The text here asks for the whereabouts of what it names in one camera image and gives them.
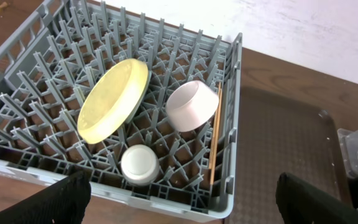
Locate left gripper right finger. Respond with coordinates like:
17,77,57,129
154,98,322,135
275,172,358,224

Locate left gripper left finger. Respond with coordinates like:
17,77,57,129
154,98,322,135
0,171,91,224

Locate white cup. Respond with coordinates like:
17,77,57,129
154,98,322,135
121,144,159,186

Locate yellow round plate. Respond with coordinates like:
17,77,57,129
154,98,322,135
77,58,149,144

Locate white pink bowl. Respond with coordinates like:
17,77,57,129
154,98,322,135
166,80,219,132

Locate dark brown serving tray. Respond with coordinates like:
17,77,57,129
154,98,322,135
225,87,352,223

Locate grey plastic dish rack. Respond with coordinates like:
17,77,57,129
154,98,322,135
0,1,242,223

